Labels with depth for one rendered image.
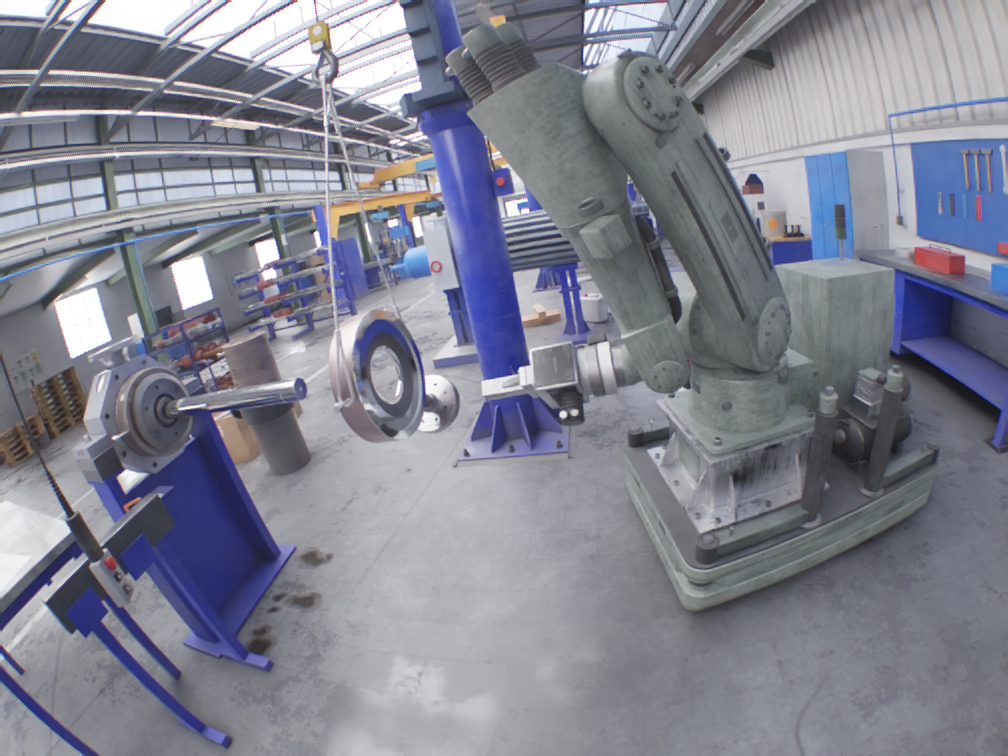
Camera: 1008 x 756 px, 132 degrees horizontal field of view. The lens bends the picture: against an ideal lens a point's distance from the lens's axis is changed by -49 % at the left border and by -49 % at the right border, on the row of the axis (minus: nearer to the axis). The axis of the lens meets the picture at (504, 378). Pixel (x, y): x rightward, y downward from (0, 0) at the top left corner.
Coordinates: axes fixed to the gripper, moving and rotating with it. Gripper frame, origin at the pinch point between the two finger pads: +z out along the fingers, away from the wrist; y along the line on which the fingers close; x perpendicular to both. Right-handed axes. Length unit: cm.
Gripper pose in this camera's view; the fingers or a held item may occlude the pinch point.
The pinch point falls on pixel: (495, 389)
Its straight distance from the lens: 140.6
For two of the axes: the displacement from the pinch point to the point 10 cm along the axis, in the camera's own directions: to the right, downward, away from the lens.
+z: -9.4, 1.8, 3.0
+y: -3.4, -3.0, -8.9
